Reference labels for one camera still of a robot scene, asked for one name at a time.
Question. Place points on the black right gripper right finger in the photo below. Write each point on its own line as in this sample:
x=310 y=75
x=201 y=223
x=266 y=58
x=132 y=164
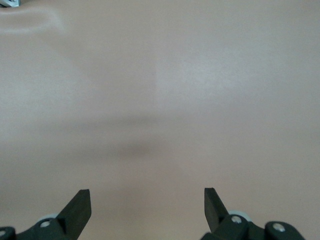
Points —
x=217 y=215

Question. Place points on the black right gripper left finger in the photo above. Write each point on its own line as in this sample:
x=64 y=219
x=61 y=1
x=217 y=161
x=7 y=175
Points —
x=72 y=215

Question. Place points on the brown table mat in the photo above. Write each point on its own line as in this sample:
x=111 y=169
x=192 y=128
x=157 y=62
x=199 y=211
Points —
x=160 y=75

